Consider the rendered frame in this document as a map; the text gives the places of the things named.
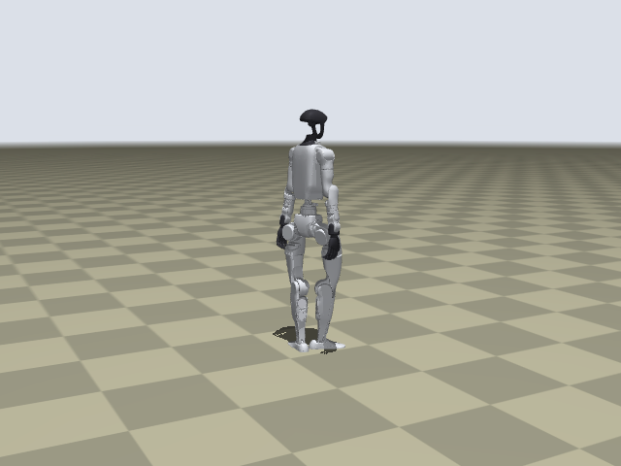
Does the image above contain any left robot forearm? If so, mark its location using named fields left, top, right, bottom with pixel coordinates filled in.
left=279, top=188, right=296, bottom=223

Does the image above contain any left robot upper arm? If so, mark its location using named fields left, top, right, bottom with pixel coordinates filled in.
left=286, top=148, right=295, bottom=193

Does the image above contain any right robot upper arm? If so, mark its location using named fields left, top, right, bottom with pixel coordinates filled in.
left=316, top=148, right=335, bottom=198

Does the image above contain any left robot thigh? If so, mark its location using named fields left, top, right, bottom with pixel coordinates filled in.
left=282, top=222, right=310, bottom=297

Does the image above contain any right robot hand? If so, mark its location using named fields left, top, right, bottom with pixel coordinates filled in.
left=322, top=223, right=341, bottom=260

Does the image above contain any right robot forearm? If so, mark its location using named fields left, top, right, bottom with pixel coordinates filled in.
left=325, top=185, right=341, bottom=233

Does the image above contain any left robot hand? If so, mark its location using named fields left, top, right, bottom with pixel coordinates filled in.
left=277, top=215, right=290, bottom=250

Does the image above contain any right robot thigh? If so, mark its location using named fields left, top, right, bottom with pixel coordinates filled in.
left=313, top=222, right=342, bottom=295

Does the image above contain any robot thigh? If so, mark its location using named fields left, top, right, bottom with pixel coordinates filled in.
left=313, top=222, right=342, bottom=295
left=282, top=222, right=310, bottom=297

